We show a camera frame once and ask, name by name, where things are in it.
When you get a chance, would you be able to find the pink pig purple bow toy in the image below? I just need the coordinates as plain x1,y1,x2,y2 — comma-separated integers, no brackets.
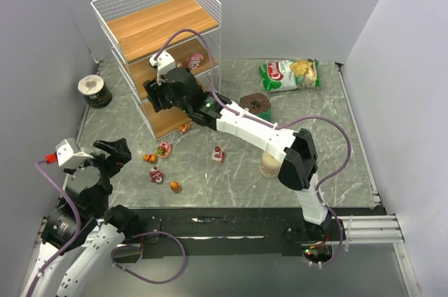
185,53,204,70

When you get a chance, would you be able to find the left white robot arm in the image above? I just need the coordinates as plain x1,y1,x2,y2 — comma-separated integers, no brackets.
22,138,140,296

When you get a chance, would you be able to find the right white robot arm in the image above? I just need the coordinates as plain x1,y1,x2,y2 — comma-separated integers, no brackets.
143,67,331,228

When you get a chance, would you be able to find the orange bear red shirt toy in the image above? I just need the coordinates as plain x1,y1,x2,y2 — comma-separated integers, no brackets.
178,123,191,134

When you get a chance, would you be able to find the pink bear cake toy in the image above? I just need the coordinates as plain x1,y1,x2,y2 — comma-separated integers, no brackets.
149,166,164,184

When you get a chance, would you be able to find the pink bear strawberry donut toy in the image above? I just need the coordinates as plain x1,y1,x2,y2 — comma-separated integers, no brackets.
156,141,172,158

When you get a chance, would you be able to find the dark can white lid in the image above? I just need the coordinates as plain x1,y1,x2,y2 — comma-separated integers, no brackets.
78,75,113,109

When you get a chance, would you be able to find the small orange bear toy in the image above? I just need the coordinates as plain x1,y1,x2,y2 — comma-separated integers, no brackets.
170,181,182,193

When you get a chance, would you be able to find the strawberry cake slice toy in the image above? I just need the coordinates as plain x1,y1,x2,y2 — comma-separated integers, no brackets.
211,146,225,163

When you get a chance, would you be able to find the green wrapped brown roll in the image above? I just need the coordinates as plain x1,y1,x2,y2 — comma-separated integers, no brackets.
239,92,272,121

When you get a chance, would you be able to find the green chips bag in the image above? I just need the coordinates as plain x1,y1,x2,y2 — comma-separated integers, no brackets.
258,59,321,92

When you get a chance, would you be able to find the cream plastic cup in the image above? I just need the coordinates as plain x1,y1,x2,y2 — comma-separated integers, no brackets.
259,151,281,179

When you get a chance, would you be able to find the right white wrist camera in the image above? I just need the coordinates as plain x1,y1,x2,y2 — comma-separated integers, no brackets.
148,50,176,85

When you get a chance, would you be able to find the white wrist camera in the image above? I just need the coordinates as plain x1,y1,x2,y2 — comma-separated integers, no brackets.
44,138,93,169
148,50,176,85

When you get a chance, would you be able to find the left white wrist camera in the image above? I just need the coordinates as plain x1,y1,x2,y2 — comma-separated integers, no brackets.
44,138,93,169

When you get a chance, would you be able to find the white wire wooden shelf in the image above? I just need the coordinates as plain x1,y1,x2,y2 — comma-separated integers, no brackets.
91,0,221,139

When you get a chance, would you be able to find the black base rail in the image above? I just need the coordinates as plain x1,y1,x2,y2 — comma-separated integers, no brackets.
52,207,386,259

